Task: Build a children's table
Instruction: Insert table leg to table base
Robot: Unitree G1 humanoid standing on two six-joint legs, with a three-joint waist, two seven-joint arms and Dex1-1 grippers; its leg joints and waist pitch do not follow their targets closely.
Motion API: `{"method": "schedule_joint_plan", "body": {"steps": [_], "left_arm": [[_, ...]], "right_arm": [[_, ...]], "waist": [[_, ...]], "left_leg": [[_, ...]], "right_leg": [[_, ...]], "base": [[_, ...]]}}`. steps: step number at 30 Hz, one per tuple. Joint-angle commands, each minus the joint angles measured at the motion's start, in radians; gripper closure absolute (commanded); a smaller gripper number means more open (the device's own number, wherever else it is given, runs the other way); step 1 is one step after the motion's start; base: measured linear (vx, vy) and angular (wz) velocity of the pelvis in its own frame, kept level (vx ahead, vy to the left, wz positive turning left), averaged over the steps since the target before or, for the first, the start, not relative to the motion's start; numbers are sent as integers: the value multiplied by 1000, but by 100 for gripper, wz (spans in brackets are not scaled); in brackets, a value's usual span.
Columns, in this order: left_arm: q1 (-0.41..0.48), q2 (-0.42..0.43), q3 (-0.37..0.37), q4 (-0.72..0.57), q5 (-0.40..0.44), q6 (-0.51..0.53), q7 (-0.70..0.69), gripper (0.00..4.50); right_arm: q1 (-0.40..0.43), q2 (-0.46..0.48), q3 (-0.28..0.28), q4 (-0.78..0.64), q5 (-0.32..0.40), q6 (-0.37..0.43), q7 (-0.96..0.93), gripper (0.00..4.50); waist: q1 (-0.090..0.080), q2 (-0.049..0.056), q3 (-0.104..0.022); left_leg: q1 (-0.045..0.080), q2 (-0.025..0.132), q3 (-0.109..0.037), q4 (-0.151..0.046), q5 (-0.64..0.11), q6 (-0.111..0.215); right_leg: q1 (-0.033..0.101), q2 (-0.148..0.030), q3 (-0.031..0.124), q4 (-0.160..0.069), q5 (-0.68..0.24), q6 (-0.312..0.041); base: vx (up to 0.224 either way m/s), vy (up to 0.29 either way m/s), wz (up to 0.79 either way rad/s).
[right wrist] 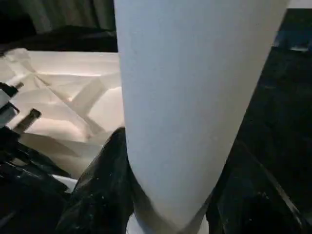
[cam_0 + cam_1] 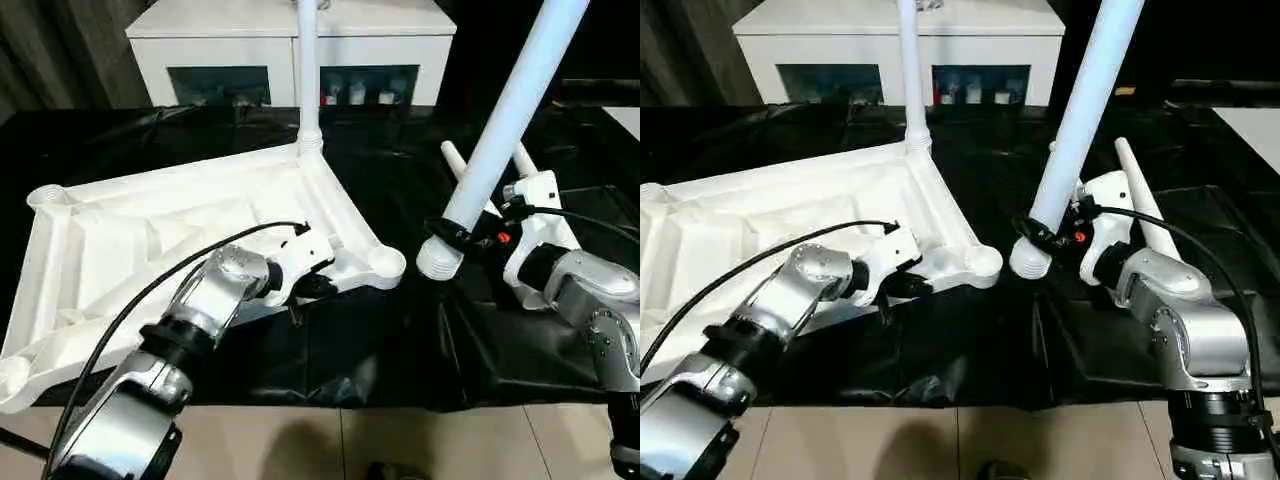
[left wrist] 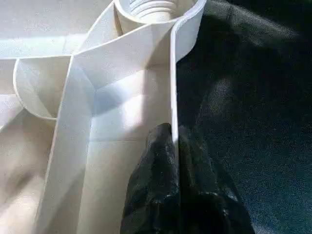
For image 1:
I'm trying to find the white plastic table top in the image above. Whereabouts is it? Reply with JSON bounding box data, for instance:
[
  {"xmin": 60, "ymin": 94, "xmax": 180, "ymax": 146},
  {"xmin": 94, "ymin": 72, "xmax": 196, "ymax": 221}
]
[{"xmin": 0, "ymin": 47, "xmax": 127, "ymax": 195}]

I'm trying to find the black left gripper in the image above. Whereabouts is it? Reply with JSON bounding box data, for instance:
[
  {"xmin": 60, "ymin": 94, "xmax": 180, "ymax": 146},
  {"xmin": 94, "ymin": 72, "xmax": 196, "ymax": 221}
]
[{"xmin": 0, "ymin": 81, "xmax": 72, "ymax": 195}]

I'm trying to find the white plastic table leg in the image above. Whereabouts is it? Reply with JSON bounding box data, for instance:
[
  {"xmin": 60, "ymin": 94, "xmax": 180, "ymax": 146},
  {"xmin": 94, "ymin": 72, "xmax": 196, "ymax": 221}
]
[{"xmin": 113, "ymin": 0, "xmax": 292, "ymax": 234}]

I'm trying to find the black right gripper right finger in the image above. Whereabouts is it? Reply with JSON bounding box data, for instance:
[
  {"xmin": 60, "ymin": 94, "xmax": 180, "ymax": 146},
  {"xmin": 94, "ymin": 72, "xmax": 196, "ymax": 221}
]
[{"xmin": 205, "ymin": 140, "xmax": 312, "ymax": 234}]

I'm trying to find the grey pleated curtain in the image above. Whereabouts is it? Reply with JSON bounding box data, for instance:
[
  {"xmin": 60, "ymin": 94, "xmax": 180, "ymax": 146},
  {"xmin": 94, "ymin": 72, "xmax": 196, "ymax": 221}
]
[{"xmin": 19, "ymin": 0, "xmax": 115, "ymax": 34}]

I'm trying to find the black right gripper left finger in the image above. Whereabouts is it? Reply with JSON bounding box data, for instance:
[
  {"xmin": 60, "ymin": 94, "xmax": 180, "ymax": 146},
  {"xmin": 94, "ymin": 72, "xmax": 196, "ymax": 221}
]
[{"xmin": 55, "ymin": 126, "xmax": 137, "ymax": 234}]

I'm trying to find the black work mat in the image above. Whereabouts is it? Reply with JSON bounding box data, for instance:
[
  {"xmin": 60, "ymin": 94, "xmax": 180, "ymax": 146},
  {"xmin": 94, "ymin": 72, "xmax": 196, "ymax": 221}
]
[{"xmin": 0, "ymin": 8, "xmax": 312, "ymax": 234}]

